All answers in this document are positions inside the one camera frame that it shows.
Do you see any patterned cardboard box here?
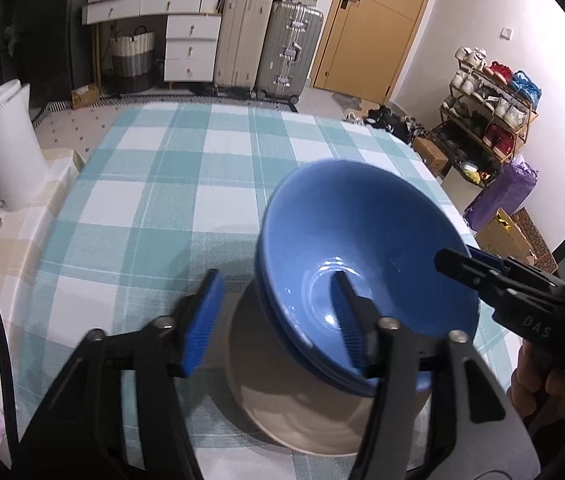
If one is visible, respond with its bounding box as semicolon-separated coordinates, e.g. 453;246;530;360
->
477;206;559;274

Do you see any small cardboard box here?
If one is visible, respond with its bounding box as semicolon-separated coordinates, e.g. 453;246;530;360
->
71;84;101;111

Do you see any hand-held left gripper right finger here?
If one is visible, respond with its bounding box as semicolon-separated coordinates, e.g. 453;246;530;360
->
331;270;543;480

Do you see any brown cardboard box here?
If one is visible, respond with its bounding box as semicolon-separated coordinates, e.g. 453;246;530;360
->
413;136;450;177

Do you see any person's right hand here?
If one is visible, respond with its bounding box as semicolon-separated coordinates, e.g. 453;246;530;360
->
509;342;565;423

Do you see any wooden shoe rack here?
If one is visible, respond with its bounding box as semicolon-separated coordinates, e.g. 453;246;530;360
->
437;57;539;167

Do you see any purple bag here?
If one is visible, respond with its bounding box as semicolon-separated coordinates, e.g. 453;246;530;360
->
464;157;540;234

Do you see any silver suitcase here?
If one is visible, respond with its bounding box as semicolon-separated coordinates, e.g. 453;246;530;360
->
255;1;325;104

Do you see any woven laundry basket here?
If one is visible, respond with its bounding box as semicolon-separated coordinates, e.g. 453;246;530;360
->
110;27;156;94

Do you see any beige suitcase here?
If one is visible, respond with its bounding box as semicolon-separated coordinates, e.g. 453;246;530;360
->
212;0;274;97

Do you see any pile of dark shoes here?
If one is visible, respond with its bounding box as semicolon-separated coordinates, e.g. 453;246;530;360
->
345;104;434;144

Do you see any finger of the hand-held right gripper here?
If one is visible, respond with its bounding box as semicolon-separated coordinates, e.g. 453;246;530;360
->
434;247;514;307
465;244;509;267

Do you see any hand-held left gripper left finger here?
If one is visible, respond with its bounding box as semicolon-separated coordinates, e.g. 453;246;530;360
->
20;269;226;480

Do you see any cream ribbed plate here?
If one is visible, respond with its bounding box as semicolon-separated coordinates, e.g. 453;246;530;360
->
226;285;434;457

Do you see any beige checked cloth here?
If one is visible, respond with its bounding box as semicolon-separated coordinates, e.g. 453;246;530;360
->
0;147;86;376

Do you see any black refrigerator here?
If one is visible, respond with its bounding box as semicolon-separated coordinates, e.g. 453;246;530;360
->
0;0;89;112

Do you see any white electric kettle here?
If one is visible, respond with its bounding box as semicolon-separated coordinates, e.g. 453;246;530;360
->
0;79;51;212

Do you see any shoe rack with shoes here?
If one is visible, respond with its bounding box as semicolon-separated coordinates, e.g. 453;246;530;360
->
441;47;542;158

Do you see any teal checked tablecloth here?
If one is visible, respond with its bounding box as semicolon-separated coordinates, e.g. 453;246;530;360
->
12;101;519;472

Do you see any wooden door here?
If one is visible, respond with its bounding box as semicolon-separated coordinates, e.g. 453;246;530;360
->
311;0;444;106

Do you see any white drawer desk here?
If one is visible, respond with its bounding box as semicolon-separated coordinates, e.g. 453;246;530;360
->
81;0;224;84

